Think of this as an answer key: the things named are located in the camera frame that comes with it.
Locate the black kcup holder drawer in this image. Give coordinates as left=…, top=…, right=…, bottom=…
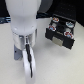
left=45, top=14, right=76, bottom=49

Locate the kcup in holder back right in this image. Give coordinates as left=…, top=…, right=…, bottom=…
left=66, top=22, right=75, bottom=28

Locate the kcup in holder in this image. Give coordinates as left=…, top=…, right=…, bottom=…
left=49, top=25, right=56, bottom=31
left=52, top=17, right=59, bottom=23
left=64, top=31, right=74, bottom=39
left=66, top=22, right=75, bottom=28

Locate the kcup in holder back left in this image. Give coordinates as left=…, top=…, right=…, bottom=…
left=52, top=17, right=59, bottom=23

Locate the kcup in holder front left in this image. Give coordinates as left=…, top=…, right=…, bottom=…
left=49, top=25, right=56, bottom=31

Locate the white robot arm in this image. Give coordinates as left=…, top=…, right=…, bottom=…
left=5, top=0, right=41, bottom=63

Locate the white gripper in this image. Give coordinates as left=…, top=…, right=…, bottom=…
left=13, top=31, right=37, bottom=63

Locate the black keyboard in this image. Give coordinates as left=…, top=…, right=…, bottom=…
left=0, top=16, right=11, bottom=24

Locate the kcup in holder front right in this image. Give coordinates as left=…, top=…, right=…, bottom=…
left=64, top=31, right=74, bottom=39

